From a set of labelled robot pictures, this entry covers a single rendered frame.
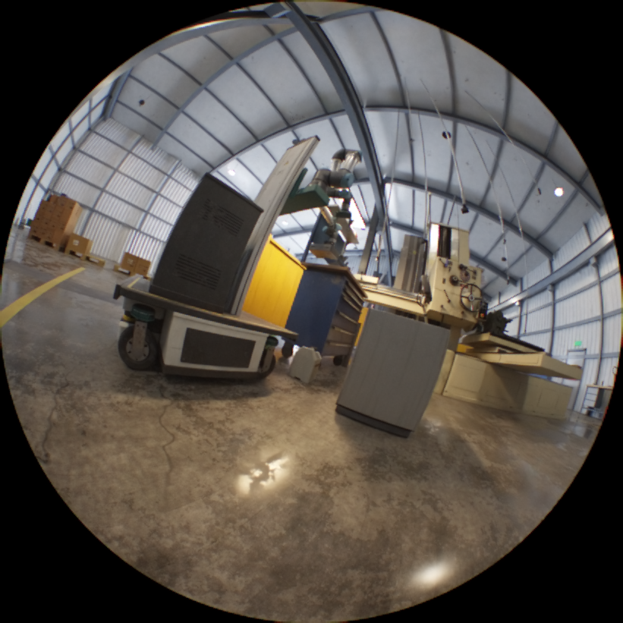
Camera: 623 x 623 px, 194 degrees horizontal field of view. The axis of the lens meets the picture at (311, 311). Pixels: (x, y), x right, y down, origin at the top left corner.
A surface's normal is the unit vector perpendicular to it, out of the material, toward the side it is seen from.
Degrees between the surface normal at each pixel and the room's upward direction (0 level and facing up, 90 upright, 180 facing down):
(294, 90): 169
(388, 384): 90
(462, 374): 90
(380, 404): 90
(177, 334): 90
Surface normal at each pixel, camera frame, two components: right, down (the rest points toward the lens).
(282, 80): -0.14, 0.98
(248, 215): 0.75, 0.21
